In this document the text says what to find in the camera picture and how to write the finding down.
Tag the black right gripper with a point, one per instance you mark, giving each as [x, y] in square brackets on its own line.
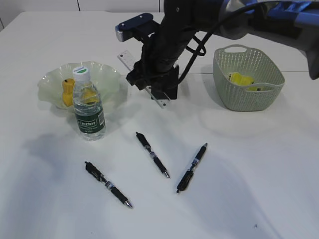
[159, 55]

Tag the clear plastic ruler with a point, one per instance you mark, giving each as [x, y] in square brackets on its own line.
[128, 60]

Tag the clear plastic water bottle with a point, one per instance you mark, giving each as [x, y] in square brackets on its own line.
[88, 106]

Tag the black pen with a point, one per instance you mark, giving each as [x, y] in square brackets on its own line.
[91, 169]
[152, 154]
[184, 182]

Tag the yellow pear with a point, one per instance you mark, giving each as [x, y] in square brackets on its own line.
[67, 95]

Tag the yellow waste paper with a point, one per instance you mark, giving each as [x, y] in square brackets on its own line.
[243, 80]

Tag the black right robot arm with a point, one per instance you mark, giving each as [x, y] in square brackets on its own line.
[294, 23]

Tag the black square pen holder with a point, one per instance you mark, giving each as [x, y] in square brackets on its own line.
[165, 86]

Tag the green ruffled glass plate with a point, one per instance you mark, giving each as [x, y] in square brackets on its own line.
[104, 77]

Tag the green plastic woven basket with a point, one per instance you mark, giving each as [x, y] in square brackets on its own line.
[251, 62]

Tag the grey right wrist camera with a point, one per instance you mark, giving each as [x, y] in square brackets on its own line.
[139, 27]

